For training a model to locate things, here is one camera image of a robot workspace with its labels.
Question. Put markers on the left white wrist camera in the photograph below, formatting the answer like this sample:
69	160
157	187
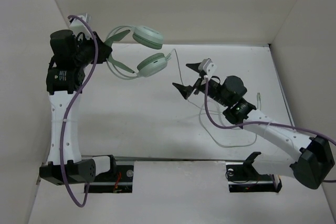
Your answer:
78	27

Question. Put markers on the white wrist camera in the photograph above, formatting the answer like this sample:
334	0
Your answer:
207	67
78	27

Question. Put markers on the mint green headphones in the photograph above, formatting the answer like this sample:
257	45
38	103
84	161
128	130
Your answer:
146	37

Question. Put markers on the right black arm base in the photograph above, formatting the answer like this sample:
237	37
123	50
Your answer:
247	180

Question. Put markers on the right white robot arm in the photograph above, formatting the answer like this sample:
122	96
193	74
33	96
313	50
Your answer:
310	156

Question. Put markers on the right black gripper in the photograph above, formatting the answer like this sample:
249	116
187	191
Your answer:
185	90

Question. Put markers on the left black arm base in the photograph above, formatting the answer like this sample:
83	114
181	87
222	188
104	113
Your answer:
120	183

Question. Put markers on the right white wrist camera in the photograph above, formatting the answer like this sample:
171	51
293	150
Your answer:
207	67

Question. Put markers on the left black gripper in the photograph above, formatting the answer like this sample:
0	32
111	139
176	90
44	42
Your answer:
104	51

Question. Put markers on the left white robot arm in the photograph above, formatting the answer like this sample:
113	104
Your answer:
64	79

